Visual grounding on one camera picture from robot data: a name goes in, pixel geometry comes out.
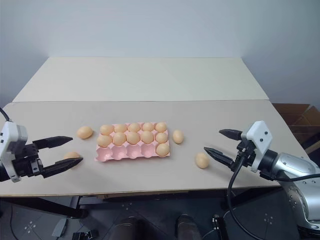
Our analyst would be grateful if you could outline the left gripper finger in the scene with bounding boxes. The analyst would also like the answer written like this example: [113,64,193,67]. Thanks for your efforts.
[32,135,74,151]
[40,157,84,179]

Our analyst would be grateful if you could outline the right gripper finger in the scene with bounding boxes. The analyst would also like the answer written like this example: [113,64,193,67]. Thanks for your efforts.
[203,146,237,172]
[218,128,243,142]

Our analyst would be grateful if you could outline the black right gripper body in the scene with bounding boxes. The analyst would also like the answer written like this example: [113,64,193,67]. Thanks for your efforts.
[234,138,256,171]

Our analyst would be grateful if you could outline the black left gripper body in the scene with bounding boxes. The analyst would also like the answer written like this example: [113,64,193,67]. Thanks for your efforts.
[11,142,44,178]

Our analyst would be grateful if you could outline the pink plastic egg tray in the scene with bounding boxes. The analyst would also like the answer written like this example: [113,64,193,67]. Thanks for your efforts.
[94,122,172,163]

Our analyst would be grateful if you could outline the beige egg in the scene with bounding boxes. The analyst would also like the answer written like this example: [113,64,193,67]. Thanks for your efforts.
[155,143,171,158]
[126,131,141,146]
[127,122,142,133]
[154,121,168,134]
[99,124,115,136]
[113,123,129,134]
[96,134,113,148]
[112,131,127,147]
[76,125,95,140]
[63,151,82,161]
[140,130,154,145]
[141,121,155,133]
[155,131,169,144]
[172,129,185,145]
[195,152,211,170]

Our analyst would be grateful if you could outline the brown cardboard box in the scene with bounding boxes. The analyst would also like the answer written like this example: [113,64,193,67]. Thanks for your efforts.
[271,102,320,156]

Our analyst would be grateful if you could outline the black clamp device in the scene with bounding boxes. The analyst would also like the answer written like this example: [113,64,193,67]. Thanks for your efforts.
[212,214,230,240]

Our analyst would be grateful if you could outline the black metal fixture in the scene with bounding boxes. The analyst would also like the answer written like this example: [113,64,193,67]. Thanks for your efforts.
[72,231,99,240]

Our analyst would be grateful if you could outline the dark rounded shape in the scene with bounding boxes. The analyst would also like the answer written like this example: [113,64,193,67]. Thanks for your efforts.
[175,213,200,240]
[117,216,142,240]

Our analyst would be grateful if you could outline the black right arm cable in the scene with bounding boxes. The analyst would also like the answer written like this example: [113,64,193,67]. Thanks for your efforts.
[226,146,299,240]

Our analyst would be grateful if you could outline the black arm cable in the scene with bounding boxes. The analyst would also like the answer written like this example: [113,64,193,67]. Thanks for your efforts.
[226,146,299,240]
[0,107,13,123]

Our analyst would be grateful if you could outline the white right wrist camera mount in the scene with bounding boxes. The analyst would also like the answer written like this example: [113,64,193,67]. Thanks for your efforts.
[240,120,274,174]

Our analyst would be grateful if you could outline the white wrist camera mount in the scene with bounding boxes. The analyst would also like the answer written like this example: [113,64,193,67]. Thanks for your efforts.
[240,120,274,174]
[0,121,28,183]

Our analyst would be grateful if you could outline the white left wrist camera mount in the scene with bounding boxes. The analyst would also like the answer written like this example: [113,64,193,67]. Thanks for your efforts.
[0,121,28,183]

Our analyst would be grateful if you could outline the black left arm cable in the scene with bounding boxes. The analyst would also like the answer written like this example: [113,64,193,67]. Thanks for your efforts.
[0,107,13,123]

